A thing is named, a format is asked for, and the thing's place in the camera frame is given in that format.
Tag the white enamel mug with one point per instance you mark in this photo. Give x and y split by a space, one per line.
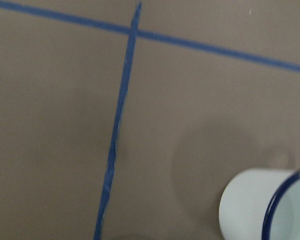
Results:
261 204

